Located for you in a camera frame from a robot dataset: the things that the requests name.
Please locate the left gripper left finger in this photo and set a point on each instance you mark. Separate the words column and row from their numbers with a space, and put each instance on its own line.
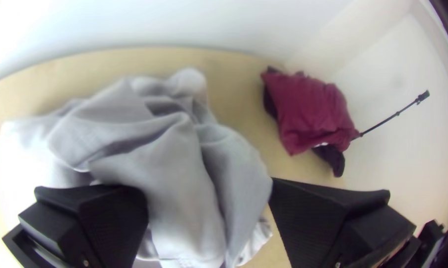
column 97, row 223

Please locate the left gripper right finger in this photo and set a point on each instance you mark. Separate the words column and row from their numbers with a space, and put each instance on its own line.
column 328, row 223

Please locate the grey t-shirt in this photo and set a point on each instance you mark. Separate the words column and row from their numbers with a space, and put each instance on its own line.
column 164, row 156

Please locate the dark garment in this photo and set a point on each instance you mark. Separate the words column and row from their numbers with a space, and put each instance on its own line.
column 335, row 160

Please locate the maroon garment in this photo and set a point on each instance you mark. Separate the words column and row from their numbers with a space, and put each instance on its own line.
column 309, row 111

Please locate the black tripod stand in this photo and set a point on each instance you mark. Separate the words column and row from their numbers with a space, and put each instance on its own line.
column 395, row 114

